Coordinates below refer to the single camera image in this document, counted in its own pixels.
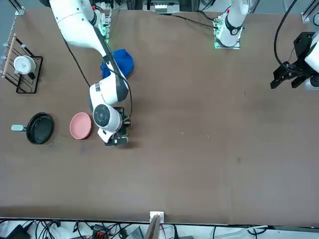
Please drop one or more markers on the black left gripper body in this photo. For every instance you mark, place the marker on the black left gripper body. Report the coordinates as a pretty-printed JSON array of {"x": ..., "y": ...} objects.
[{"x": 302, "y": 47}]

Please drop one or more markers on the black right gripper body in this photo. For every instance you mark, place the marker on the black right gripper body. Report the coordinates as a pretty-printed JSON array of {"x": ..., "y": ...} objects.
[{"x": 119, "y": 138}]

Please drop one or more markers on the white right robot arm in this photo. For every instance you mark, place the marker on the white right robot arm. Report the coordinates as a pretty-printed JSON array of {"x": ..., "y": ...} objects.
[{"x": 107, "y": 92}]

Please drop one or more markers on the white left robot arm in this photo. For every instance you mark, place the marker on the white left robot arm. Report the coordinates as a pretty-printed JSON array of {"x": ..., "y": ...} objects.
[{"x": 231, "y": 27}]

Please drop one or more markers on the pink bowl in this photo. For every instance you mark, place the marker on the pink bowl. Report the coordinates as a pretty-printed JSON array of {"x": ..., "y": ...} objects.
[{"x": 79, "y": 125}]

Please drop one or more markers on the blue cloth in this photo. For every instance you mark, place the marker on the blue cloth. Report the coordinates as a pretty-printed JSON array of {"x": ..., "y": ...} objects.
[{"x": 123, "y": 62}]

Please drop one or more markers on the black device with orange label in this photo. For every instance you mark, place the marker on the black device with orange label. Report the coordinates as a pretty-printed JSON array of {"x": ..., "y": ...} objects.
[{"x": 101, "y": 232}]

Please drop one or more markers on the grey power adapter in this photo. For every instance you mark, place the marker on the grey power adapter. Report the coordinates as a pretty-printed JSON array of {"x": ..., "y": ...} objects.
[{"x": 135, "y": 234}]

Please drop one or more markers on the white cup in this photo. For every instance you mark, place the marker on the white cup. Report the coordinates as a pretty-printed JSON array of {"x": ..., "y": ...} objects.
[{"x": 23, "y": 64}]

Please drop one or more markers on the white power strip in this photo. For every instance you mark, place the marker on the white power strip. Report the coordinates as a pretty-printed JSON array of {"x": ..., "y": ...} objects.
[{"x": 160, "y": 8}]

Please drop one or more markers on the black power adapter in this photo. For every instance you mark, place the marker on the black power adapter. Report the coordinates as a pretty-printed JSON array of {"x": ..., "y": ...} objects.
[{"x": 17, "y": 232}]

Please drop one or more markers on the aluminium frame profile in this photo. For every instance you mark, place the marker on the aluminium frame profile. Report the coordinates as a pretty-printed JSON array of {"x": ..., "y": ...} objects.
[
  {"x": 307, "y": 15},
  {"x": 20, "y": 8}
]

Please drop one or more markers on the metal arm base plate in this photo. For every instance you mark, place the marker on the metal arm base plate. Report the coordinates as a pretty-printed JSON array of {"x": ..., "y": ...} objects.
[
  {"x": 224, "y": 46},
  {"x": 106, "y": 37}
]

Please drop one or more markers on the white table bracket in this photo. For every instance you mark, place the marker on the white table bracket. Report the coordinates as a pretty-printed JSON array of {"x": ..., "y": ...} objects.
[{"x": 162, "y": 214}]

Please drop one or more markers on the grey upright post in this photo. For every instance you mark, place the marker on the grey upright post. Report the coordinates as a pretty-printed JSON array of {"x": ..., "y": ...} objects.
[{"x": 153, "y": 229}]

